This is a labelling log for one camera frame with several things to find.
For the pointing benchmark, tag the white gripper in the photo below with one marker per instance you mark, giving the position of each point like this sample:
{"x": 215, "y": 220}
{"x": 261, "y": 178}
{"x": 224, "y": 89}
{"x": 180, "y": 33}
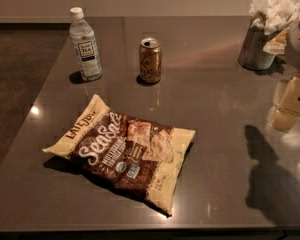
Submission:
{"x": 285, "y": 112}

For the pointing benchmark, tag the brown Late July chip bag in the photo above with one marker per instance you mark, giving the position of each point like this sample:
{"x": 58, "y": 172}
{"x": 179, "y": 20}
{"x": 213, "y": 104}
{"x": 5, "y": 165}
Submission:
{"x": 134, "y": 156}

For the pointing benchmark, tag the grey metal cup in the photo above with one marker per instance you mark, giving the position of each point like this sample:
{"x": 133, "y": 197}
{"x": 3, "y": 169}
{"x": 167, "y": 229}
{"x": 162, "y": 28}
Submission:
{"x": 252, "y": 56}

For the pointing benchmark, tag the crumpled white paper napkins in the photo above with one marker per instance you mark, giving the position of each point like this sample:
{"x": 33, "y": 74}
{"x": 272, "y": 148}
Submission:
{"x": 274, "y": 18}

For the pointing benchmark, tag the gold LaCroix soda can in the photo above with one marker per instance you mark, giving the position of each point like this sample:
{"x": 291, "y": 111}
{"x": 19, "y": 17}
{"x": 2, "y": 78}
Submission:
{"x": 150, "y": 56}

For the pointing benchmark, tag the clear tea water bottle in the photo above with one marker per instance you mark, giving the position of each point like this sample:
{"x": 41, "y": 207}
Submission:
{"x": 85, "y": 46}

